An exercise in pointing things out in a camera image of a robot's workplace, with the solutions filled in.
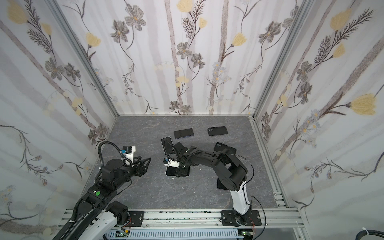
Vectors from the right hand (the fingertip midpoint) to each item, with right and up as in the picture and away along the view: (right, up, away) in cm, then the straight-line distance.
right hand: (175, 164), depth 91 cm
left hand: (-13, +9, -17) cm, 23 cm away
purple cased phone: (-1, -2, -8) cm, 8 cm away
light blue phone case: (-7, +10, +13) cm, 18 cm away
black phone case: (+29, +21, +21) cm, 42 cm away
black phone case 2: (+33, +8, +11) cm, 36 cm away
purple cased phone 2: (+27, -10, -9) cm, 30 cm away
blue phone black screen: (-7, +10, +13) cm, 18 cm away
